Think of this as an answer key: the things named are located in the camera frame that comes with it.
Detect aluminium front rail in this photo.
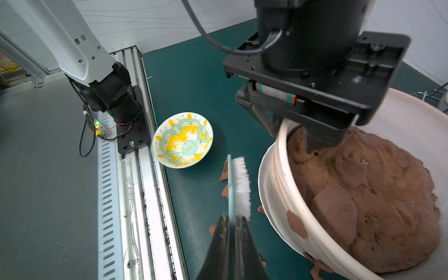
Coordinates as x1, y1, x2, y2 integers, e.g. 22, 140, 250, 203
96, 45, 190, 280

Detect light teal scrub brush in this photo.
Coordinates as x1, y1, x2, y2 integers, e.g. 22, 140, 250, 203
227, 154, 251, 224

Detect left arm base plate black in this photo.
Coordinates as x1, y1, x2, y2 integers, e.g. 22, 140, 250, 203
117, 86, 151, 156

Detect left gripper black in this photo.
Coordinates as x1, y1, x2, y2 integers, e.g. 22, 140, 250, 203
223, 1, 411, 154

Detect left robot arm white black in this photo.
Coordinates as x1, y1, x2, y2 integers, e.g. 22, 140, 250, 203
9, 1, 411, 153

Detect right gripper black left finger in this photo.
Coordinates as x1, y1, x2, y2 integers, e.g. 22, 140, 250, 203
197, 215, 231, 280

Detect white ceramic pot with mud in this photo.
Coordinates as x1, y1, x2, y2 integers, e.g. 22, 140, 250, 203
259, 89, 448, 280

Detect left wiring bundle with board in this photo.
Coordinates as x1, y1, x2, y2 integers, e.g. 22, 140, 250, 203
68, 78, 135, 158

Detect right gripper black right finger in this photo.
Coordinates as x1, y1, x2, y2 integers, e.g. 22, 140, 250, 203
234, 216, 269, 280

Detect yellow teal patterned bowl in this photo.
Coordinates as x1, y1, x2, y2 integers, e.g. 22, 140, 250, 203
152, 112, 214, 169

